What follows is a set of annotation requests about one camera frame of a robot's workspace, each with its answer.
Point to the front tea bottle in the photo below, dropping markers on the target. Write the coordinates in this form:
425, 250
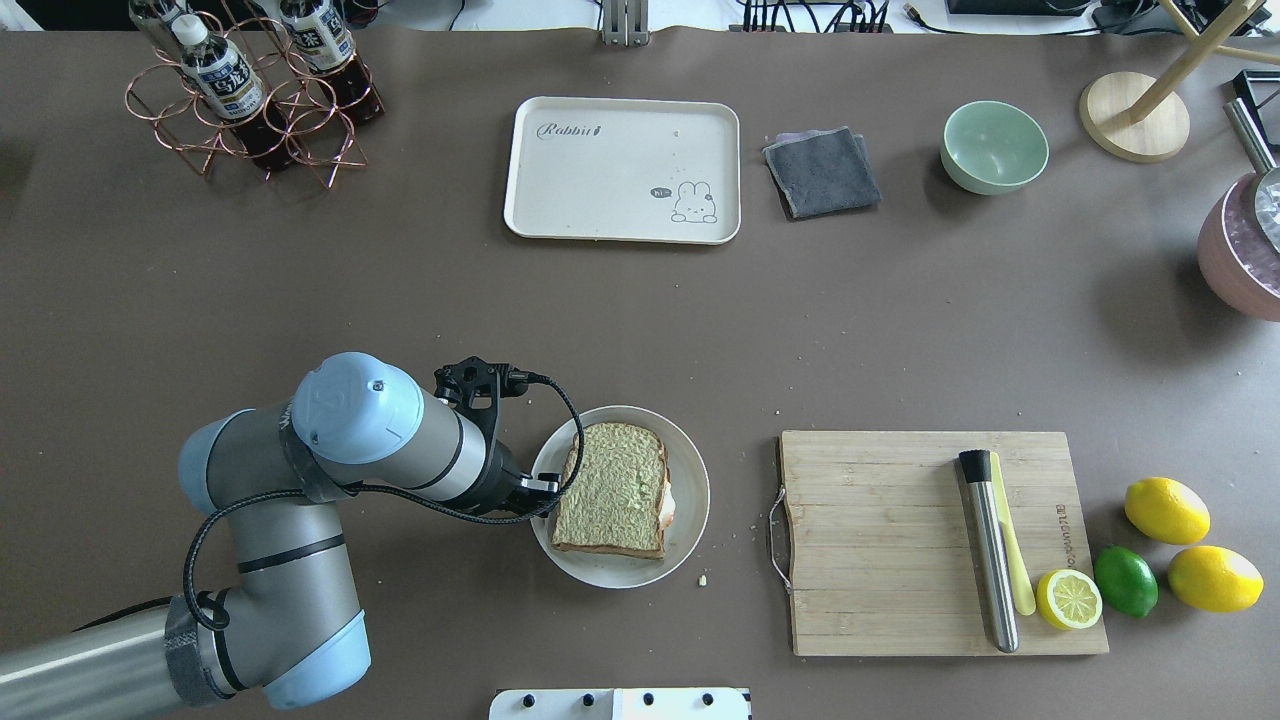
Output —
234, 92

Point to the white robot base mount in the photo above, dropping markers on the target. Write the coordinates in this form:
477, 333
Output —
699, 702

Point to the lower whole lemon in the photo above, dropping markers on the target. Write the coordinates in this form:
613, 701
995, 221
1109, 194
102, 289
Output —
1215, 579

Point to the whole lemon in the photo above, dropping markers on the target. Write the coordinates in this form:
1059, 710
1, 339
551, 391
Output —
1215, 579
1167, 511

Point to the fried egg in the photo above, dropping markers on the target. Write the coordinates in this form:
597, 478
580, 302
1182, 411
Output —
667, 507

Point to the bread slice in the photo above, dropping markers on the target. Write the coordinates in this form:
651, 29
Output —
612, 504

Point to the upper whole lemon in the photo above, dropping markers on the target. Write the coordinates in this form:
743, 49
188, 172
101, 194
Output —
1167, 511

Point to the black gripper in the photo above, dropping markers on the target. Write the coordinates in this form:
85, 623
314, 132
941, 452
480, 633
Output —
503, 482

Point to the cream rabbit tray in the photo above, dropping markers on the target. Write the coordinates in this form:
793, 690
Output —
639, 170

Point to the green lime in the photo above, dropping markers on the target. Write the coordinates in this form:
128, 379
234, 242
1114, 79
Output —
1126, 582

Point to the wooden cup stand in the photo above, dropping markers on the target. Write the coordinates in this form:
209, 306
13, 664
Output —
1140, 118

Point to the tea bottle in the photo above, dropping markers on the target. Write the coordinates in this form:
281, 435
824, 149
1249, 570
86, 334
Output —
154, 20
234, 92
321, 36

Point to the yellow plastic knife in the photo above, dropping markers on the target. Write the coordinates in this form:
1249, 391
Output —
1023, 592

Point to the steel ice scoop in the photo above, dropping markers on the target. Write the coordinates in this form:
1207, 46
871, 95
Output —
1263, 198

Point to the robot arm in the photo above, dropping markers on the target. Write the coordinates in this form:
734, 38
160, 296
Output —
268, 596

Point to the pink ice bowl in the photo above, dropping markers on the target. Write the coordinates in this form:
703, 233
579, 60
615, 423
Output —
1235, 257

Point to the grey folded cloth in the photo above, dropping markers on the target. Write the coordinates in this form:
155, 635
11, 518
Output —
822, 171

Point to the right tea bottle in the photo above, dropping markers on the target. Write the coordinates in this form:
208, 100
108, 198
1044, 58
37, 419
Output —
321, 36

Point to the left tea bottle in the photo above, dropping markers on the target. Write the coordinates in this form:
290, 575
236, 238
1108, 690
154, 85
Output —
154, 20

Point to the bamboo cutting board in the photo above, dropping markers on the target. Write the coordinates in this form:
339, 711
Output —
880, 565

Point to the green ceramic bowl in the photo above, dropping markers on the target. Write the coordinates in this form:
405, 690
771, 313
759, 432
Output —
991, 148

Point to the copper wire bottle rack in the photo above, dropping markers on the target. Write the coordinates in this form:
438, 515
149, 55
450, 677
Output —
321, 138

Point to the half lemon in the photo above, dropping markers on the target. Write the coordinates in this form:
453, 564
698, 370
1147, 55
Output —
1068, 599

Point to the white round plate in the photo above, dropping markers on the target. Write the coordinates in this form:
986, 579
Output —
690, 488

